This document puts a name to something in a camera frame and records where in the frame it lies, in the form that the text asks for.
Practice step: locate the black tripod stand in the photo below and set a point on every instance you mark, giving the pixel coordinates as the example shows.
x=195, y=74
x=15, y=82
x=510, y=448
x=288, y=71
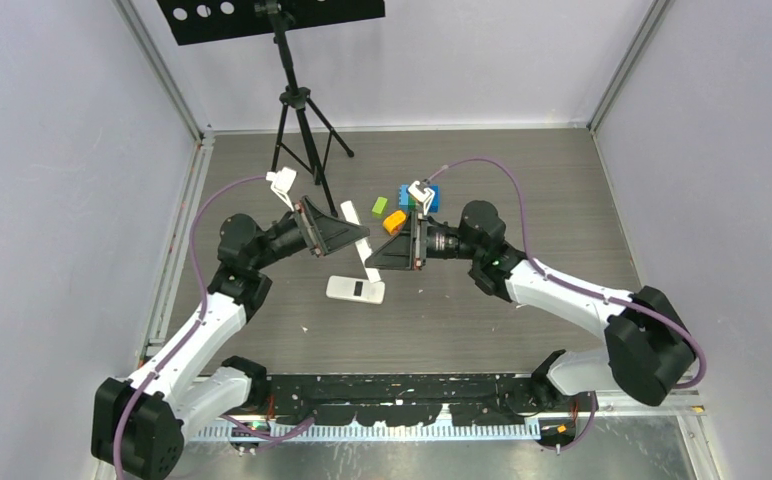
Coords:
x=298, y=99

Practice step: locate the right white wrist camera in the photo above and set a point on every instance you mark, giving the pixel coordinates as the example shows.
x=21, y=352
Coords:
x=425, y=197

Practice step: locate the white remote with red keypad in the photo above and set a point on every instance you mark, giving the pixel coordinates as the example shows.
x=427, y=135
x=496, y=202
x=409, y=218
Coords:
x=355, y=290

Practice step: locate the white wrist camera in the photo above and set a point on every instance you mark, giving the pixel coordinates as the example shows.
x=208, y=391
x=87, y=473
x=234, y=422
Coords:
x=281, y=183
x=425, y=197

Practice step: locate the orange toy brick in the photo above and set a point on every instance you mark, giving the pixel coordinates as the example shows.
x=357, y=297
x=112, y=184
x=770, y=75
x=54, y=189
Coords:
x=394, y=222

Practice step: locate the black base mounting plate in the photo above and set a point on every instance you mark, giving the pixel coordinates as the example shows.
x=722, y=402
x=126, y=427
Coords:
x=404, y=400

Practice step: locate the black perforated plate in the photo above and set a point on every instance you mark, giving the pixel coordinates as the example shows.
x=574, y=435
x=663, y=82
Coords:
x=195, y=22

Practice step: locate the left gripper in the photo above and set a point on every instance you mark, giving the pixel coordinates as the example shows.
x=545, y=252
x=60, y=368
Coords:
x=324, y=233

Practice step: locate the blue green toy block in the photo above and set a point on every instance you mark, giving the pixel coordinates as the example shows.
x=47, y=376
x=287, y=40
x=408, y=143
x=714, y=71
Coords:
x=407, y=202

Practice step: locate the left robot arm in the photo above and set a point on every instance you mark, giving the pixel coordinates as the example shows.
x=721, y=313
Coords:
x=141, y=423

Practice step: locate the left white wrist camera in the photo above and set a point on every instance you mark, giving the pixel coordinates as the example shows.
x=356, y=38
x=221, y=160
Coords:
x=281, y=183

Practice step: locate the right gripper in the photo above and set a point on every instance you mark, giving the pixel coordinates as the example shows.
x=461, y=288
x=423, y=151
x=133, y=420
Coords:
x=404, y=252

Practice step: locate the green toy brick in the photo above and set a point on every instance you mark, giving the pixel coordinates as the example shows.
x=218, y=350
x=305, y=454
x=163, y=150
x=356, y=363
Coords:
x=379, y=207

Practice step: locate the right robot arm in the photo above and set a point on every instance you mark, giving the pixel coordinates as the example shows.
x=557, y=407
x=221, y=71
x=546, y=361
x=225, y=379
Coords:
x=645, y=351

